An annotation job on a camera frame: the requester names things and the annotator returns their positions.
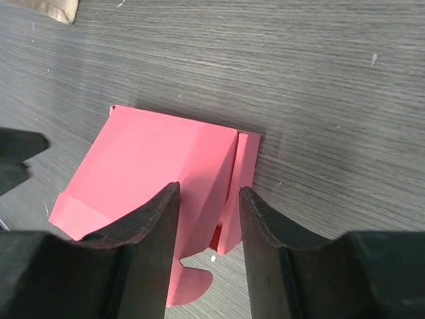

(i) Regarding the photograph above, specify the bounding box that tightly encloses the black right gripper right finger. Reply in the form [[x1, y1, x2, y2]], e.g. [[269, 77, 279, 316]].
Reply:
[[240, 187, 424, 318]]

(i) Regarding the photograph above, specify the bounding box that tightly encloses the beige canvas tote bag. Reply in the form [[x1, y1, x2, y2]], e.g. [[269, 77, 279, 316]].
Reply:
[[3, 0, 80, 25]]

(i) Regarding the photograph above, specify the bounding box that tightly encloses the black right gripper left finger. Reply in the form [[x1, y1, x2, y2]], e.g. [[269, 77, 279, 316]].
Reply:
[[1, 182, 180, 318]]

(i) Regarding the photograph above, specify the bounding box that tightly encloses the pink paper box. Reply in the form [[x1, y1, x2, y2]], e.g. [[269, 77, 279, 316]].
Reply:
[[49, 105, 260, 307]]

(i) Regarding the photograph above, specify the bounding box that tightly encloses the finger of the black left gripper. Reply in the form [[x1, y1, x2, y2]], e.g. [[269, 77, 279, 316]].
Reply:
[[1, 128, 49, 162], [0, 162, 31, 196]]

